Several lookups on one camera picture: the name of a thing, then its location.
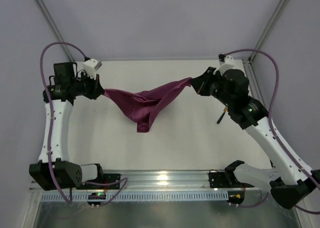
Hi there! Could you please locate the purple satin napkin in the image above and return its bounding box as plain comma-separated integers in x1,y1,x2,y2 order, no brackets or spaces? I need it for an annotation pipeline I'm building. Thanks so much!
104,77,191,133

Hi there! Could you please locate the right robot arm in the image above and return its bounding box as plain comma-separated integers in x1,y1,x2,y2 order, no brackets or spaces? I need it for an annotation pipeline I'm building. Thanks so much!
190,67,320,210

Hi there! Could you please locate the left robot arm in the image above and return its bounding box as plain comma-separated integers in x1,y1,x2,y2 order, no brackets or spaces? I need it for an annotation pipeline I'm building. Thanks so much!
29,58,104,191

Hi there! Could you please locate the left controller board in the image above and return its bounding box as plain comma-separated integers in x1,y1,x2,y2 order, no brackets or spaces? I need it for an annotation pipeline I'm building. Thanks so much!
87,192,106,208

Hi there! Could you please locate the controller board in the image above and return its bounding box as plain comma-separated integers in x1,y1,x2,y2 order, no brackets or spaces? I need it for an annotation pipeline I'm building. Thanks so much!
87,192,106,208
227,190,245,207

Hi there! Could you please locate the right controller board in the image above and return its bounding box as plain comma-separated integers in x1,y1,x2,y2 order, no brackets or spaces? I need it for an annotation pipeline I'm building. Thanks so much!
227,190,245,207

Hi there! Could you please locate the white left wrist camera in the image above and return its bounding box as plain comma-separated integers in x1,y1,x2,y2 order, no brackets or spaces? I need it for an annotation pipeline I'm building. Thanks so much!
83,58,102,77

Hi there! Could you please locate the black handled gold knife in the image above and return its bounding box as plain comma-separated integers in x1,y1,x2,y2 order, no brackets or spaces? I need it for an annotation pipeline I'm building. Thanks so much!
216,107,228,124

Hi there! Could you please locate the right aluminium rail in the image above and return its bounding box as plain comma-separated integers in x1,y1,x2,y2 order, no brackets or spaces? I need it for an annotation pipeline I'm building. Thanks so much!
241,58,269,110

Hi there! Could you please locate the aluminium rail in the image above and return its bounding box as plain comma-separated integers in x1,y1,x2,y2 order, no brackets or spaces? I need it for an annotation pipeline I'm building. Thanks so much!
28,169,304,193
241,58,269,110

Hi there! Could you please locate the left frame post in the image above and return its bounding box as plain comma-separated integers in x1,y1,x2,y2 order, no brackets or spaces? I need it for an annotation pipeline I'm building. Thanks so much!
27,0,75,63

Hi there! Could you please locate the frame post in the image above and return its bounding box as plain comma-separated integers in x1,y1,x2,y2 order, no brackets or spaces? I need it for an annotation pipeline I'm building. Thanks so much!
254,0,290,50
27,0,75,63

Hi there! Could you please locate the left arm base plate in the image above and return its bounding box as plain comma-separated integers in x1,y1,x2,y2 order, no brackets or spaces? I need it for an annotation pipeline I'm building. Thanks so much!
77,173,121,191

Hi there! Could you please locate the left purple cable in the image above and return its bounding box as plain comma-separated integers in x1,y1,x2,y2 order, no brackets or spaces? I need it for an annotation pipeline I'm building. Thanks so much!
39,41,129,208

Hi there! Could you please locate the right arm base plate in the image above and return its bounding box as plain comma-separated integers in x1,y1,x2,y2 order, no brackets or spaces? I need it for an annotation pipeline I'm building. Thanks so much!
208,169,254,189

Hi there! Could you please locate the front aluminium rail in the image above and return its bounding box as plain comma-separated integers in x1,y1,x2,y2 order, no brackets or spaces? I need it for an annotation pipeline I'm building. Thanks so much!
28,169,304,193

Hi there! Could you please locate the slotted cable duct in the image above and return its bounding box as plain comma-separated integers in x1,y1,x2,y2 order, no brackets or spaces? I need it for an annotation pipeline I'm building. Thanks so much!
41,190,229,202

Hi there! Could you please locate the right frame post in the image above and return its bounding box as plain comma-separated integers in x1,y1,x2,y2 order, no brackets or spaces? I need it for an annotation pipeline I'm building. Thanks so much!
254,0,290,50

